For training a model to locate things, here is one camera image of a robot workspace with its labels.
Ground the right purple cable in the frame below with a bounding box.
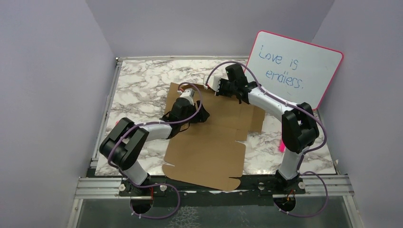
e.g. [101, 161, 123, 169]
[204, 61, 330, 219]

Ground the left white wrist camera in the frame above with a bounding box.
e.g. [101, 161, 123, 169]
[179, 88, 195, 104]

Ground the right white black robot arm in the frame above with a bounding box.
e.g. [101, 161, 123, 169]
[204, 61, 319, 193]

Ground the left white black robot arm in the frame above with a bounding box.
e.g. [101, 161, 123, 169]
[99, 98, 210, 195]

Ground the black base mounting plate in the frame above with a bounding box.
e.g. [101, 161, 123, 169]
[112, 174, 306, 208]

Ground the pink marker pen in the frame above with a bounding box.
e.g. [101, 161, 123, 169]
[278, 140, 285, 153]

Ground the purple cable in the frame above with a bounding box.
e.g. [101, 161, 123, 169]
[107, 82, 182, 219]
[204, 61, 330, 219]

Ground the brown cardboard box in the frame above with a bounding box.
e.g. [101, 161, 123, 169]
[162, 85, 265, 190]

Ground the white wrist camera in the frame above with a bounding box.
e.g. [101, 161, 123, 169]
[179, 88, 195, 104]
[203, 76, 221, 95]

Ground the pink framed whiteboard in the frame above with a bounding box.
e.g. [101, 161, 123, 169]
[245, 31, 344, 110]

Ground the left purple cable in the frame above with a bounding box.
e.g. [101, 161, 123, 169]
[107, 82, 182, 219]

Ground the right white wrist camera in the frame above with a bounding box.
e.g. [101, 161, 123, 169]
[203, 76, 221, 95]

